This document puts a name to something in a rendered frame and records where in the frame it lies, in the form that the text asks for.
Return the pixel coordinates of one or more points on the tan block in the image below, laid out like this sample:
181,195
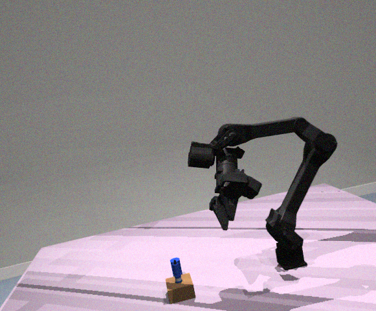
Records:
180,291

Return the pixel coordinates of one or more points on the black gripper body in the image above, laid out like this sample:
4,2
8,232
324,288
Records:
228,175

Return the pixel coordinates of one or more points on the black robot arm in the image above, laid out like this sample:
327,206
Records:
281,222

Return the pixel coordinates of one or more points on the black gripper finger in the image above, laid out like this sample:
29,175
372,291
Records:
230,198
221,215

